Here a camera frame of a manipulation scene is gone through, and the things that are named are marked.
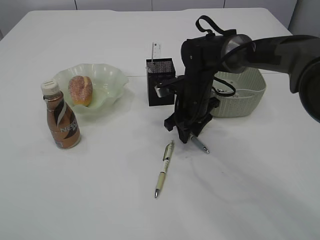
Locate black mesh pen holder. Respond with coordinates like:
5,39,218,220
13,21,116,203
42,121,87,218
146,58,176,107

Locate clear plastic ruler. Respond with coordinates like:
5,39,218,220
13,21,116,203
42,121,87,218
151,42,162,64

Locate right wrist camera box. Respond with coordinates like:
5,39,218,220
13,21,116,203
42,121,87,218
154,75,185,98

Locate brown Nescafe coffee bottle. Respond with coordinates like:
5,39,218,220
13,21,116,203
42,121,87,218
41,80,81,149

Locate pale green wavy glass plate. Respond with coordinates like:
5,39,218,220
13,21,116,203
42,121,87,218
52,63,129,115

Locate light blue white pen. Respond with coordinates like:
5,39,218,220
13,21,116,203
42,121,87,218
190,135,210,154

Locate pale green plastic basket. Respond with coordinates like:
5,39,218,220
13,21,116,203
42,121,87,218
210,68,267,118

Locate grey white pen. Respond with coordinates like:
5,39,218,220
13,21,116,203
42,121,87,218
146,62,155,73

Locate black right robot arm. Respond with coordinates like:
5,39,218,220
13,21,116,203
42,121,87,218
156,34,320,143

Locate sugared bread roll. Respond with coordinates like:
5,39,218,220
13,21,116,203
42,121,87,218
68,75,93,107

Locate cream yellow-green pen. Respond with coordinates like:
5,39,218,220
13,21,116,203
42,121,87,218
154,140,175,199

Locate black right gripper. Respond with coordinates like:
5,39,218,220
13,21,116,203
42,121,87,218
164,96,220,144

